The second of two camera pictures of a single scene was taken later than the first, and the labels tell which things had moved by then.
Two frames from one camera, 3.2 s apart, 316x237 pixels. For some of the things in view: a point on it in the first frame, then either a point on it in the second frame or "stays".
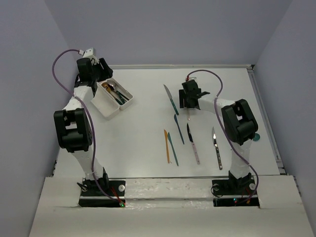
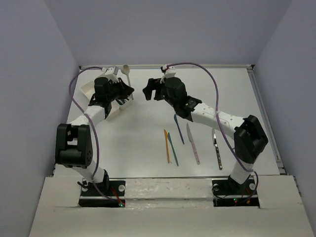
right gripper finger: x=181 y=96 -> x=147 y=90
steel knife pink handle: x=193 y=146 stays
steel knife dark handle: x=214 y=139 stays
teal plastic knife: x=170 y=140 stays
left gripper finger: x=107 y=72 -> x=125 y=90
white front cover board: x=171 y=207 stays
